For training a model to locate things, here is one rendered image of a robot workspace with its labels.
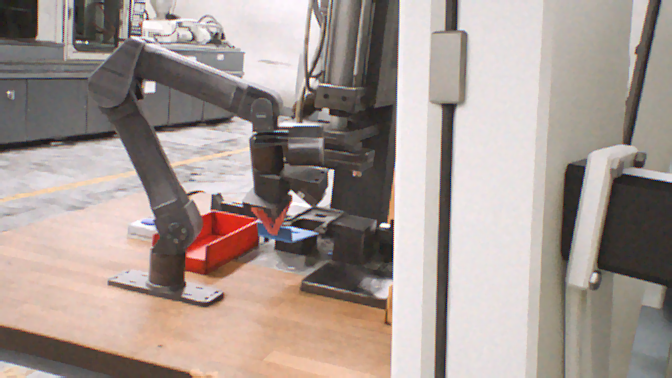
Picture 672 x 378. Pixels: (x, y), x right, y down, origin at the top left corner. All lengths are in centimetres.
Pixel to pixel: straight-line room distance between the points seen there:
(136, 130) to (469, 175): 96
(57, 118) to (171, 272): 638
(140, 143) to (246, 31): 1088
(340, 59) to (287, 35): 1027
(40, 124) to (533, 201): 722
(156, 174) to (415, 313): 93
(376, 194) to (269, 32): 1021
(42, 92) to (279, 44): 521
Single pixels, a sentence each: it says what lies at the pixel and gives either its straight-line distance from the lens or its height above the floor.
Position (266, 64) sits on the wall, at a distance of 1197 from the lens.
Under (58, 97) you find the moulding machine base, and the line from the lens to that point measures 765.
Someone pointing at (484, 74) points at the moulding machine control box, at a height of 137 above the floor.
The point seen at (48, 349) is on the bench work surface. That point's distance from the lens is 122.
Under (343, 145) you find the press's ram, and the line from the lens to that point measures 157.
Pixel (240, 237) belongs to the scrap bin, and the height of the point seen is 94.
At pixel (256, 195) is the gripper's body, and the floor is 109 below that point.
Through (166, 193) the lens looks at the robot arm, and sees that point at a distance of 130.
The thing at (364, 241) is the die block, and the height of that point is 96.
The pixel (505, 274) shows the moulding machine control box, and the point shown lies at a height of 127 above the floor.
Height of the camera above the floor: 138
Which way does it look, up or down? 12 degrees down
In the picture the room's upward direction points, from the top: 7 degrees clockwise
